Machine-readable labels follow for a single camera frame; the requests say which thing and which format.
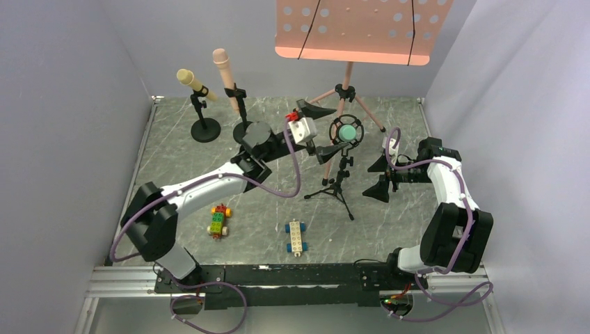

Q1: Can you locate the mint green toy microphone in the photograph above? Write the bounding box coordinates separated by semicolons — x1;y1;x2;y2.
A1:
336;124;357;143

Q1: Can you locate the black shock mount stand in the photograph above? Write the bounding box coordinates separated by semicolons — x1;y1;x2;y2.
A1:
303;114;365;221

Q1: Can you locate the black round-base mic stand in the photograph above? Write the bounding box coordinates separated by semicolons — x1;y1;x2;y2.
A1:
224;83;253;143

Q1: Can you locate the pink toy microphone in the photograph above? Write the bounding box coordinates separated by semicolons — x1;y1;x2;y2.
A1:
212;48;235;90

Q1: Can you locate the yellow toy microphone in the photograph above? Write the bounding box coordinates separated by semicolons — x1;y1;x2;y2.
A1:
176;68;218;102

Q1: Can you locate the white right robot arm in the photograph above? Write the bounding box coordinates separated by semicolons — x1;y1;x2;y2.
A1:
362;137;493;273

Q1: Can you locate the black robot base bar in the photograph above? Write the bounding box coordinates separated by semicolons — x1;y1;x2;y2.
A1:
154;261;414;310

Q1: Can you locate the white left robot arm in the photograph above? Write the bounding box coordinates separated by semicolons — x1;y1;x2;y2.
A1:
115;100;356;284

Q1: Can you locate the pink music stand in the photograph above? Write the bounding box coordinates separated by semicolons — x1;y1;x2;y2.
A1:
273;0;455;187

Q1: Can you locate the white blue toy brick car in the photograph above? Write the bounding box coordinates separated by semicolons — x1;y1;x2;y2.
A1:
285;220;309;257

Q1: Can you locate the colourful toy brick car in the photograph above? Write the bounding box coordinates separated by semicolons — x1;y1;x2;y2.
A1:
207;203;232;239

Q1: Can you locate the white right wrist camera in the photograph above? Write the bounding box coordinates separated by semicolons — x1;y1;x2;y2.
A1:
382;138;399;164

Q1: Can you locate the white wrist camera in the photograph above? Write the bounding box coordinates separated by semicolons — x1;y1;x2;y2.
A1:
285;112;318;143
382;138;399;164

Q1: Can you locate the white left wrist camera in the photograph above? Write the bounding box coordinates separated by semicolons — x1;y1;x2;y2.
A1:
285;112;318;143

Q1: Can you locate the aluminium frame rail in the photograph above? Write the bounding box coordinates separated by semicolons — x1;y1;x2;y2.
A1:
73;95;165;334

